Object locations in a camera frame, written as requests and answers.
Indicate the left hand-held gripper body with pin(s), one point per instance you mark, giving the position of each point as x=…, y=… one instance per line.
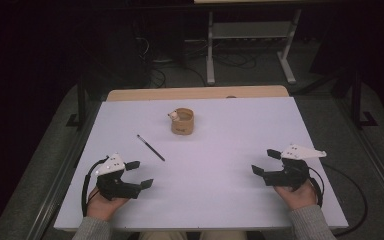
x=113, y=188

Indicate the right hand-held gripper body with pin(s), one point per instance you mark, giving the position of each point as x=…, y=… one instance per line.
x=290, y=175

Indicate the thin black pen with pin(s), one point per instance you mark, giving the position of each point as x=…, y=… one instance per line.
x=150, y=147

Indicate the person's left hand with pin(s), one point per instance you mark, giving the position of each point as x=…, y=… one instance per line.
x=100, y=206

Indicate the person's right hand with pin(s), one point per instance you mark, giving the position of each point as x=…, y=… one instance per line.
x=300, y=198

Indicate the black metal stand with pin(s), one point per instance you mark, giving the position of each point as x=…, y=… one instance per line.
x=81, y=100
x=356, y=100

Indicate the wooden table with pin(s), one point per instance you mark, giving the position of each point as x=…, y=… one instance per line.
x=196, y=92

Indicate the metal floor rail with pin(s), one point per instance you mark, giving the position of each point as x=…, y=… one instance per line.
x=380, y=180
x=60, y=190

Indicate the white metal desk frame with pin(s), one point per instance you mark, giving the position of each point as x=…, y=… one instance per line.
x=210, y=50

